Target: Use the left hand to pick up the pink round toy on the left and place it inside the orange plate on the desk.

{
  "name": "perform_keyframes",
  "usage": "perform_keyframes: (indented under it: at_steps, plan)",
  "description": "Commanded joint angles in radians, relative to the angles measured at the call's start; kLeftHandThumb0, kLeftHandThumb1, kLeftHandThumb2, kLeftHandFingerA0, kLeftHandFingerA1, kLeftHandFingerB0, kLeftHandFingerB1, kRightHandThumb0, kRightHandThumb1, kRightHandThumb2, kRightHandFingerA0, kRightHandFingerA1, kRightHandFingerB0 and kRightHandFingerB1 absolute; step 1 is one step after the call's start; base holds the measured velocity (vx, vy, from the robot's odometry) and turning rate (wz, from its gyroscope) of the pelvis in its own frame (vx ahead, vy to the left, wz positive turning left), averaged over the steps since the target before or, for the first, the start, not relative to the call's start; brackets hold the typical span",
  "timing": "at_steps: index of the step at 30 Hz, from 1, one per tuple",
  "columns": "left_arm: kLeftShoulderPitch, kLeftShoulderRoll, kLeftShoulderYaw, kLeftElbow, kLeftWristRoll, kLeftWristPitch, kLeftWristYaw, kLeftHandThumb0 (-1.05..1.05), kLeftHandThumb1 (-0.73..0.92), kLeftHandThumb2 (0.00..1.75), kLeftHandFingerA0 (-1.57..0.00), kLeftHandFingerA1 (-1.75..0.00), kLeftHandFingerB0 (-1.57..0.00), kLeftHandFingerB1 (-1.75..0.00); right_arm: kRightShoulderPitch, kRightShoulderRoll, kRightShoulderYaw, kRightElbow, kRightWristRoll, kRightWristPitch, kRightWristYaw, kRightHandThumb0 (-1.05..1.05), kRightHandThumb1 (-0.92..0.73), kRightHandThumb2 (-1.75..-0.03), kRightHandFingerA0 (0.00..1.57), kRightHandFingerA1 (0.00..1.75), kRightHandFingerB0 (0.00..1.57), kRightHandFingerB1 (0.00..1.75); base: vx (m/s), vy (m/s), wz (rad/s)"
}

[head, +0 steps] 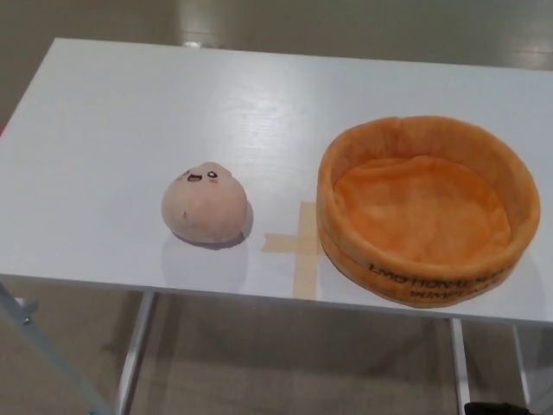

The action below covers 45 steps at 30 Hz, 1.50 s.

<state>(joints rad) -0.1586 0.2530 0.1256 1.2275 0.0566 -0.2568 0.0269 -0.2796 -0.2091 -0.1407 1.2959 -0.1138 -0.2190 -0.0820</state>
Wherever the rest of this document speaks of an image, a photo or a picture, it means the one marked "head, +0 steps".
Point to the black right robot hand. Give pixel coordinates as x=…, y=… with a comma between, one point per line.
x=479, y=409

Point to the pink round plush toy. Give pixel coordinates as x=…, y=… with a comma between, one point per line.
x=207, y=207

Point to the orange plush round basket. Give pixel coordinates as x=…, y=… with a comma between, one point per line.
x=415, y=225

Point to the white table leg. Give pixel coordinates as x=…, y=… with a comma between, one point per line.
x=136, y=354
x=461, y=367
x=523, y=363

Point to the beige masking tape strip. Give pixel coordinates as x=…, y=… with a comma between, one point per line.
x=281, y=243
x=307, y=272

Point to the grey metal frame bar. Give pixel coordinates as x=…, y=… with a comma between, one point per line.
x=47, y=350

